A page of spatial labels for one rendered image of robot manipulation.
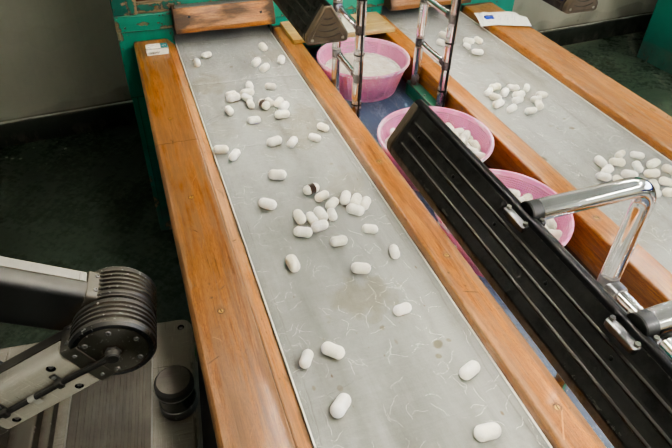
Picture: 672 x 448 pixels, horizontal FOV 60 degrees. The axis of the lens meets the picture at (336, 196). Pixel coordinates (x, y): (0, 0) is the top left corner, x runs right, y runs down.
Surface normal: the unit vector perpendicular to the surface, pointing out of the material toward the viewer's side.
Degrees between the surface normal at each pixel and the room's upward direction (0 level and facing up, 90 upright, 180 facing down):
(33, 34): 90
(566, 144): 0
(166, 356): 0
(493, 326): 0
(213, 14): 67
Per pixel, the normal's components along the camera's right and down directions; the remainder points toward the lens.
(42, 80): 0.40, 0.58
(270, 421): 0.03, -0.79
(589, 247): -0.94, 0.19
